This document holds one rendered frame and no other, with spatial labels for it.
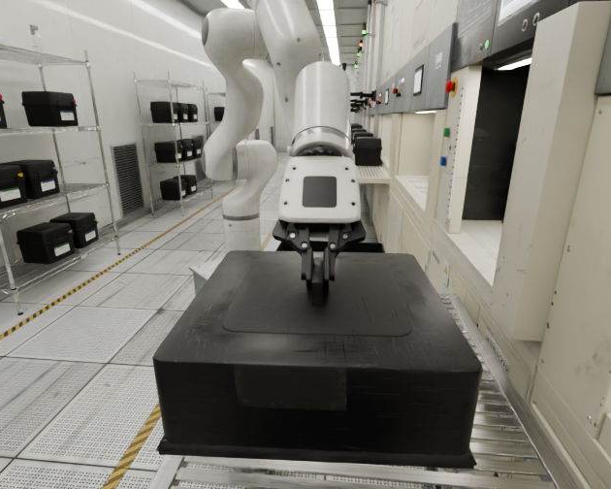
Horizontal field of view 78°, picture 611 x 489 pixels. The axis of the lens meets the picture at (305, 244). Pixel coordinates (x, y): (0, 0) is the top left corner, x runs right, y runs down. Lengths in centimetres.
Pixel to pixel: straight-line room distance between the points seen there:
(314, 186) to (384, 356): 23
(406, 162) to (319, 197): 244
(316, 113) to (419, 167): 240
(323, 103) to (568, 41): 36
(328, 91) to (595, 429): 60
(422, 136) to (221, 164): 197
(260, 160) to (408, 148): 183
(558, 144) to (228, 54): 67
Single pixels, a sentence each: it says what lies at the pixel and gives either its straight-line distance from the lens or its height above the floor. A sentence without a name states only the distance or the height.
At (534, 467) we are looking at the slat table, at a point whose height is 76.
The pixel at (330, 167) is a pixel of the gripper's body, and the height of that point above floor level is 119.
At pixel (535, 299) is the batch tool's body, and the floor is 95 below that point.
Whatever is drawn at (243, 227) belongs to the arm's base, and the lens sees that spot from 121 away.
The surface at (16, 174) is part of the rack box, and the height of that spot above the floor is 89.
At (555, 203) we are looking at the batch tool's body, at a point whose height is 112.
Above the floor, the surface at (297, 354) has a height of 105.
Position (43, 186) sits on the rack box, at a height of 76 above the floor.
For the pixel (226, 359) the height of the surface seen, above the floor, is 105.
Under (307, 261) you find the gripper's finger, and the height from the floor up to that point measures 109.
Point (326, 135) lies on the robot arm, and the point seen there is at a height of 123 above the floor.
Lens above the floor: 125
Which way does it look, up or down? 19 degrees down
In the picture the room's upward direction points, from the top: straight up
